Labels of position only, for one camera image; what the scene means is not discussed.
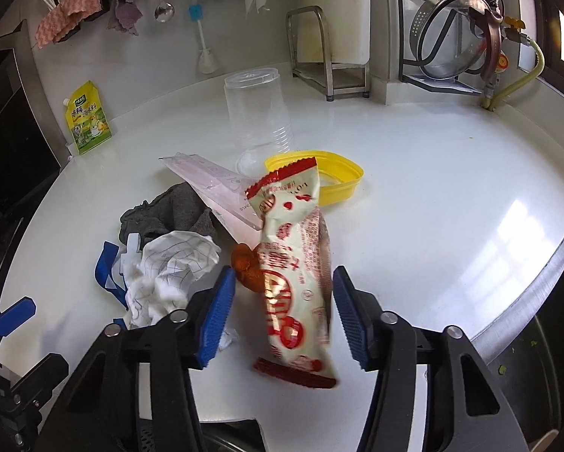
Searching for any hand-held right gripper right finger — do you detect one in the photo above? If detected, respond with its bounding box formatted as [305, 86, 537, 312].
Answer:
[333, 266, 530, 452]

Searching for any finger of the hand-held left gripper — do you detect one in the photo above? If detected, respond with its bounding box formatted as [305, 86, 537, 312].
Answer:
[6, 353, 70, 415]
[0, 296, 37, 338]

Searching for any orange peel piece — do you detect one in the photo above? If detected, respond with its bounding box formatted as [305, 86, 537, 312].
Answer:
[230, 242, 266, 293]

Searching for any red and white snack wrapper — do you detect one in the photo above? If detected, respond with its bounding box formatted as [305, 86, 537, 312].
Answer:
[244, 157, 340, 389]

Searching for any purple grey rag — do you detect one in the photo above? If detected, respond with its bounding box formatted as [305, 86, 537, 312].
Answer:
[107, 0, 144, 37]

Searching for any black gas stove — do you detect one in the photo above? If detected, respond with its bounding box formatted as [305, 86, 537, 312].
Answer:
[0, 47, 62, 246]

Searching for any perforated metal colander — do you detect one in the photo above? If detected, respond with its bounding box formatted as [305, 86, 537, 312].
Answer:
[411, 0, 475, 60]

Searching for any clear plastic cup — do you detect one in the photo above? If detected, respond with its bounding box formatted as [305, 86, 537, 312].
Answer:
[223, 68, 294, 177]

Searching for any grey sock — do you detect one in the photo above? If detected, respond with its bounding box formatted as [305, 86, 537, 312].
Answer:
[118, 183, 217, 246]

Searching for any metal cutting board rack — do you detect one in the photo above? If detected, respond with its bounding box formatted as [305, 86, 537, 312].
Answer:
[286, 6, 371, 101]

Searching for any yellow gas hose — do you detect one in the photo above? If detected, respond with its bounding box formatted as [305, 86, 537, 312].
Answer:
[482, 38, 545, 110]

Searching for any white cutting board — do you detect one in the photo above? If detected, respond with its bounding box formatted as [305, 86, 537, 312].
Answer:
[297, 0, 371, 66]

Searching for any yellow plastic lid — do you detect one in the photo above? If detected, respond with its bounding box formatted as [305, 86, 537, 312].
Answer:
[264, 150, 364, 207]

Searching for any white paper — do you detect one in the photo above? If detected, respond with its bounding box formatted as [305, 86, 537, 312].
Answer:
[122, 230, 239, 351]

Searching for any black dish rack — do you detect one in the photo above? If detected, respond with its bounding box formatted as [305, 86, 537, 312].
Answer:
[385, 0, 523, 97]

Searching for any pink sponge cloth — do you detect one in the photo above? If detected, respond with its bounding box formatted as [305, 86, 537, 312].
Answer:
[34, 0, 102, 49]

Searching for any blue strap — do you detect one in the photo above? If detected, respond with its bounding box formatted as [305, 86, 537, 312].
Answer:
[93, 241, 133, 309]

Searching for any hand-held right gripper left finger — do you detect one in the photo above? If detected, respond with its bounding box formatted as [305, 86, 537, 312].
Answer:
[44, 266, 238, 452]

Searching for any glass pot lid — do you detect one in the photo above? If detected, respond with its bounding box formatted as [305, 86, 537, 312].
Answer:
[418, 0, 504, 80]

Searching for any yellow seasoning pouch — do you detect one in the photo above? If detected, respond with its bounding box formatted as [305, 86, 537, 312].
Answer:
[64, 80, 113, 156]

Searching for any brass gas valve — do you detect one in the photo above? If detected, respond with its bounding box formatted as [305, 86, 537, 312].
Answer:
[470, 7, 528, 76]

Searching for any pink clear plastic package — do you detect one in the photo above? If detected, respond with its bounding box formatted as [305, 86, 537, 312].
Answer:
[158, 153, 266, 244]

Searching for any stainless steel sink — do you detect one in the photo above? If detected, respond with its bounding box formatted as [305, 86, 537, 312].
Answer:
[470, 207, 564, 452]

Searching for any white bottle brush blue sponge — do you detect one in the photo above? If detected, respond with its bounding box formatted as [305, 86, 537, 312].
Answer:
[185, 0, 221, 75]

